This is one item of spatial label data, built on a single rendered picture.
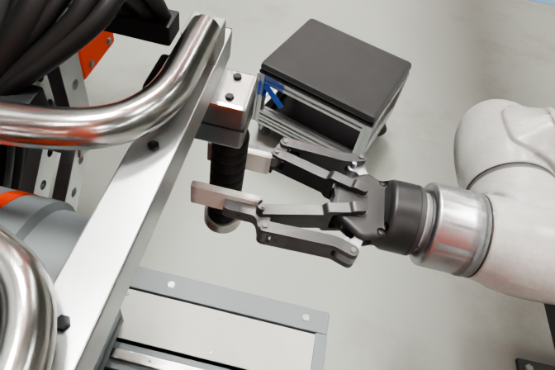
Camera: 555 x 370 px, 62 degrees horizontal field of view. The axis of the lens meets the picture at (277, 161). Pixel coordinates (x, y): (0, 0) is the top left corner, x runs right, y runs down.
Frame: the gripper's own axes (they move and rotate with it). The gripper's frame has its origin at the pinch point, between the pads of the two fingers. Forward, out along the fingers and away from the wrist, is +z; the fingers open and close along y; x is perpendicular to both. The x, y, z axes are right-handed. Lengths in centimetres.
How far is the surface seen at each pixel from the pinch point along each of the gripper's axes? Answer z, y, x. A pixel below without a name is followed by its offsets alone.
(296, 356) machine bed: -19, 10, -75
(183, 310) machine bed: 10, 14, -75
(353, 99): -21, 78, -49
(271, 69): 5, 83, -50
